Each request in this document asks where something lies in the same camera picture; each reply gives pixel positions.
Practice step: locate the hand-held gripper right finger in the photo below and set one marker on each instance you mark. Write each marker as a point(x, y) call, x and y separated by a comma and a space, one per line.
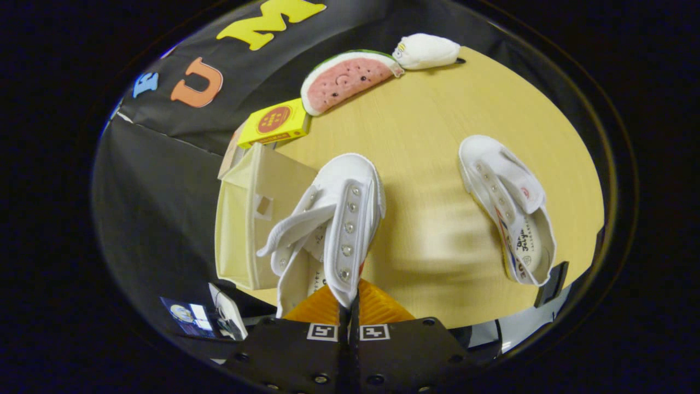
point(410, 355)

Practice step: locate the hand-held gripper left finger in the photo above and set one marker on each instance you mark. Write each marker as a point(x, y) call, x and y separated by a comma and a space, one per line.
point(295, 355)

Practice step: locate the cream fabric storage box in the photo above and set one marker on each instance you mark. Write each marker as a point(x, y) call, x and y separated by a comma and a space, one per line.
point(240, 230)

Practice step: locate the white canvas shoe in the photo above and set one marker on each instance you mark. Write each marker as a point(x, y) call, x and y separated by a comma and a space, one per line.
point(350, 186)
point(508, 180)

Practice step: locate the white paper tag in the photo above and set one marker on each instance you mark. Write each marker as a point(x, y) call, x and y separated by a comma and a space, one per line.
point(229, 312)

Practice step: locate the blue printed packet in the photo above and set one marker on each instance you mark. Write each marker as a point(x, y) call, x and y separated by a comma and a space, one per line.
point(188, 317)

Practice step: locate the black table clamp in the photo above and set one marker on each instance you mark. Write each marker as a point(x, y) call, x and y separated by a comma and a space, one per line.
point(552, 284)

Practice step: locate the black backdrop cloth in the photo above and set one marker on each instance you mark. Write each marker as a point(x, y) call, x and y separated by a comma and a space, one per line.
point(164, 191)

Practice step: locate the yellow book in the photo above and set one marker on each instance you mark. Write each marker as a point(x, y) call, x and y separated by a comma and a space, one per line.
point(273, 123)

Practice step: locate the watermelon slice plush toy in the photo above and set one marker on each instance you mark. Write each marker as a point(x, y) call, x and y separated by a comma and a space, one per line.
point(344, 82)

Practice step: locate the white plush toy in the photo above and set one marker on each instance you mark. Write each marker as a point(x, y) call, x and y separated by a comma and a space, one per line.
point(426, 52)

